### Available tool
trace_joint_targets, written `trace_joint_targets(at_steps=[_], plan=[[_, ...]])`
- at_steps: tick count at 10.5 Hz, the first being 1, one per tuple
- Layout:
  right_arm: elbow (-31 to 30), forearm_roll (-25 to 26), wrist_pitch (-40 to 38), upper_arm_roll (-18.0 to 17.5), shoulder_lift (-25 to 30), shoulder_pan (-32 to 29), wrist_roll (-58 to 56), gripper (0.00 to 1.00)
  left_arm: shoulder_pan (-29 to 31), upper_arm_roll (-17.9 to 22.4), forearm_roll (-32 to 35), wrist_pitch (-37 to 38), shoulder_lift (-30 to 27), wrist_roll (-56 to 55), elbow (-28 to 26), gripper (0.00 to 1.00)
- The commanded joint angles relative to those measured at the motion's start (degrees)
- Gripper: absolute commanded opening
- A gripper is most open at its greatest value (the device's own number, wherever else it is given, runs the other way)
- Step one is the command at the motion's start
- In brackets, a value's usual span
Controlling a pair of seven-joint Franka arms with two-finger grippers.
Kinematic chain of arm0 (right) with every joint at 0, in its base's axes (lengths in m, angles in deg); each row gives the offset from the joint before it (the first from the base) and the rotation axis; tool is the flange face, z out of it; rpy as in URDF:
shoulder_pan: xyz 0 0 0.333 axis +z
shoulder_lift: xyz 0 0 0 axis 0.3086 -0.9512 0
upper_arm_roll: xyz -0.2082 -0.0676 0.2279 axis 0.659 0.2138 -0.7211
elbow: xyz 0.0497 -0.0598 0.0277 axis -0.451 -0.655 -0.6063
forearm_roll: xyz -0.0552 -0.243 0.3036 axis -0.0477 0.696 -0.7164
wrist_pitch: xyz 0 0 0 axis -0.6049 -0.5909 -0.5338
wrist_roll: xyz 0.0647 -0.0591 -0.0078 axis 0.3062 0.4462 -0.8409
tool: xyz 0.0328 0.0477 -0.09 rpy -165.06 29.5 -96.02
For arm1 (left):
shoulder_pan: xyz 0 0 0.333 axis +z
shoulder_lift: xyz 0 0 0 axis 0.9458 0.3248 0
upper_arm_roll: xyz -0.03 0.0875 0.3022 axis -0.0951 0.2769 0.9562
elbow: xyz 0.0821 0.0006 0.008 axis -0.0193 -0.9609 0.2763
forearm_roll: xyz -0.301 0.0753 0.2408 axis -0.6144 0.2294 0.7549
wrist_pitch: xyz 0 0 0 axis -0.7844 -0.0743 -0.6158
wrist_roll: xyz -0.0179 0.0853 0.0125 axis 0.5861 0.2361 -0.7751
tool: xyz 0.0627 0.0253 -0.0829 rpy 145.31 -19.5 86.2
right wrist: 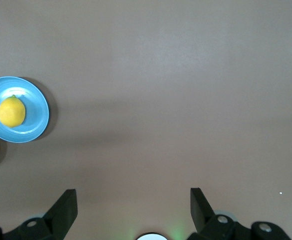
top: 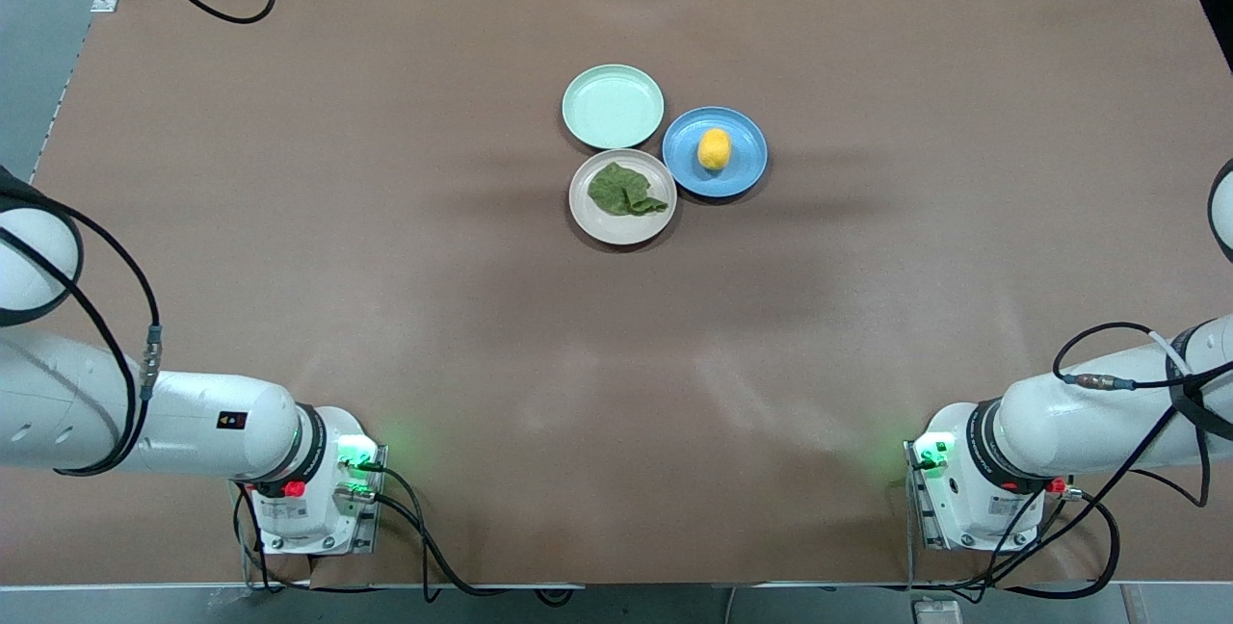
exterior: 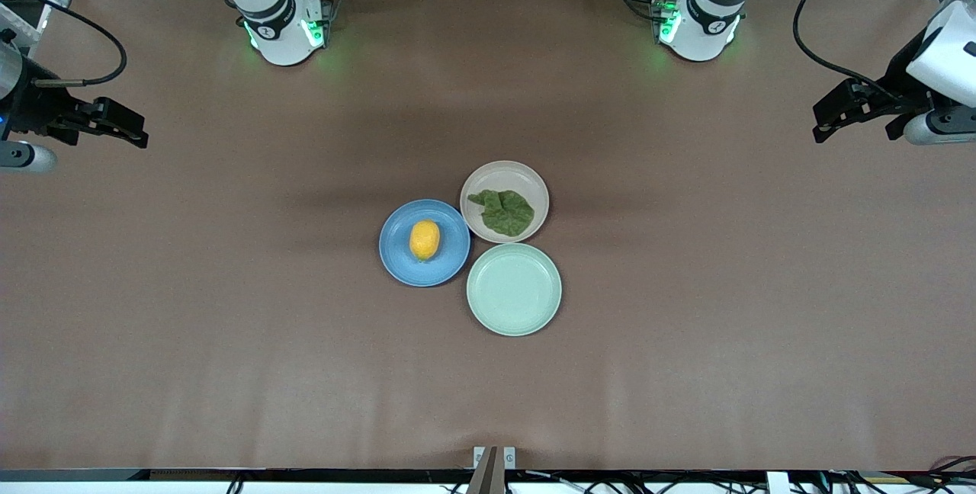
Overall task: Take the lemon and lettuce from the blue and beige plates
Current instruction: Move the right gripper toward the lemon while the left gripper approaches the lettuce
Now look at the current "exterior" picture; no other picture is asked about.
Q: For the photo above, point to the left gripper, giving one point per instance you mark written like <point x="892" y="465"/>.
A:
<point x="903" y="79"/>

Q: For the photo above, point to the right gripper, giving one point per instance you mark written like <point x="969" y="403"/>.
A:
<point x="36" y="107"/>

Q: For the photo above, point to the yellow lemon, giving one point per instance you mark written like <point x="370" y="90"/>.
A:
<point x="425" y="240"/>

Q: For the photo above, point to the green lettuce leaf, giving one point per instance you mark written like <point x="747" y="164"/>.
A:
<point x="507" y="212"/>

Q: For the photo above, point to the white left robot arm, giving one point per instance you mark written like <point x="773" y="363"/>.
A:
<point x="709" y="21"/>

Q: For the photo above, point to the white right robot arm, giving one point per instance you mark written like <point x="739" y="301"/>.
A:
<point x="278" y="29"/>

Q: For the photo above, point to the blue plate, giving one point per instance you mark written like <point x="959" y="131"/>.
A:
<point x="396" y="246"/>

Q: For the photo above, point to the beige plate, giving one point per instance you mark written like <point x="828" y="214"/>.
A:
<point x="503" y="174"/>

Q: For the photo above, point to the pale green plate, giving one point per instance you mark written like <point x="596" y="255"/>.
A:
<point x="514" y="290"/>

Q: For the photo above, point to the white bracket with brown bar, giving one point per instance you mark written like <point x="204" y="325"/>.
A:
<point x="492" y="463"/>

